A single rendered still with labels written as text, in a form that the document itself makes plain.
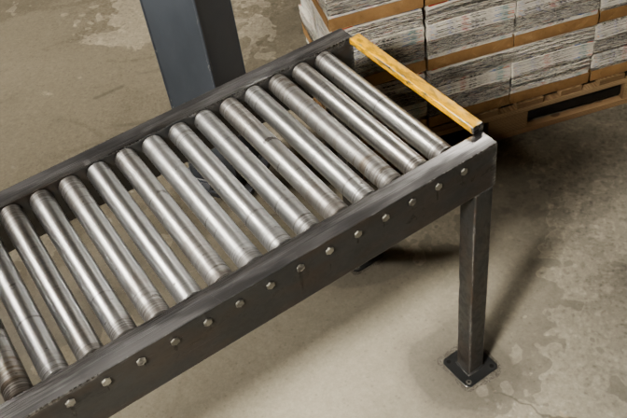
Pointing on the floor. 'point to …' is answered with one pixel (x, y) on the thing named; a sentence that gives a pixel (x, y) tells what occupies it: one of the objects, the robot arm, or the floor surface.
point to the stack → (478, 27)
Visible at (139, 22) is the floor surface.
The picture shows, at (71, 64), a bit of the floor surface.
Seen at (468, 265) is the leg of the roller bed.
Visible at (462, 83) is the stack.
